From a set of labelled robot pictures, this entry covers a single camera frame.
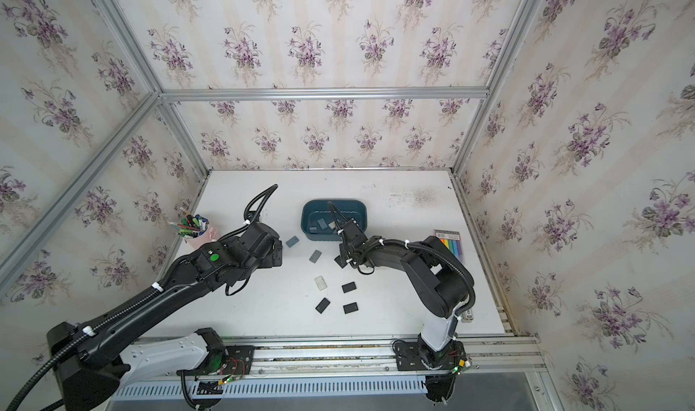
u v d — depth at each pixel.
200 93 0.93
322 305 0.83
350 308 0.82
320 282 0.88
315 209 1.04
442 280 0.48
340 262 0.93
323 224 1.01
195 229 0.90
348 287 0.86
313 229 0.96
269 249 0.58
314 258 0.93
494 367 0.72
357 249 0.74
